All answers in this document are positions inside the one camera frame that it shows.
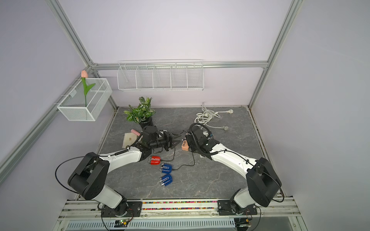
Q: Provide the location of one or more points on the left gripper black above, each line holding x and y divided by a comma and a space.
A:
169, 141

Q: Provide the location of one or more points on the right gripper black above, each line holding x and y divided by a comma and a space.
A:
187, 139

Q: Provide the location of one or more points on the red electric shaver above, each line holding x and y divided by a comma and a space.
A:
154, 160

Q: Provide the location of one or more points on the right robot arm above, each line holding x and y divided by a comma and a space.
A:
262, 181

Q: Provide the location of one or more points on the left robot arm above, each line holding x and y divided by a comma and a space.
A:
89, 177

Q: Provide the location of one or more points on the orange power strip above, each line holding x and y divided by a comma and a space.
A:
185, 146

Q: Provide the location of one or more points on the pink stick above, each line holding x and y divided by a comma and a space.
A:
135, 132

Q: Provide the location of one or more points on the cream hand-shaped holder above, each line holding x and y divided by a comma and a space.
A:
129, 139

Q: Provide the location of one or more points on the potted green plant black vase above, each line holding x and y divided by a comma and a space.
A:
142, 114

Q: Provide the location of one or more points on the pink artificial tulip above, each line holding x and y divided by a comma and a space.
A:
86, 87

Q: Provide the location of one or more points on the long white wire shelf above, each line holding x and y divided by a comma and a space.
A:
169, 74

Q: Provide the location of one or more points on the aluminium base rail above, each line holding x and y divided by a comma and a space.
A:
175, 208

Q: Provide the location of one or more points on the white wire basket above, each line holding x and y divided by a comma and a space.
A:
73, 104

